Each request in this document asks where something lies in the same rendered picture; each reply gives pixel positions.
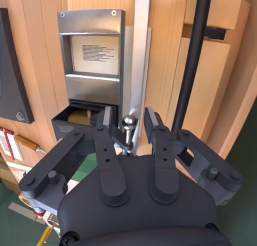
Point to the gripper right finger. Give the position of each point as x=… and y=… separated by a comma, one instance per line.
x=165, y=173

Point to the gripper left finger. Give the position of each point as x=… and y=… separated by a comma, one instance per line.
x=109, y=169

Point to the steel clamp bar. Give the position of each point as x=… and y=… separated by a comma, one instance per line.
x=141, y=49

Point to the dark grey flat pad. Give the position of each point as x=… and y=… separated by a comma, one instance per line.
x=12, y=73

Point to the red small cap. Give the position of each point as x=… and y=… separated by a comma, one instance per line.
x=38, y=214

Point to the orange pencil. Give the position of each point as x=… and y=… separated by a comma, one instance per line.
x=50, y=232

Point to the cream paper roll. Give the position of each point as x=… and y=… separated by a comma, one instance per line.
x=19, y=168

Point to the yellow pencil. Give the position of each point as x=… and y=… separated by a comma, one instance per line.
x=45, y=237

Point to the grey steel ruler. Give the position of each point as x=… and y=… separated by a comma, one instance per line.
x=22, y=210

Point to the grey hex bolt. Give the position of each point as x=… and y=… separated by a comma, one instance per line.
x=20, y=116

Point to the black round pole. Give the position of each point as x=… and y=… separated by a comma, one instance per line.
x=192, y=59

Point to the black pole clamp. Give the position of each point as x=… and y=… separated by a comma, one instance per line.
x=215, y=33

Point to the small tan cardboard box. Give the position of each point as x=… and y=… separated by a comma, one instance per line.
x=224, y=9

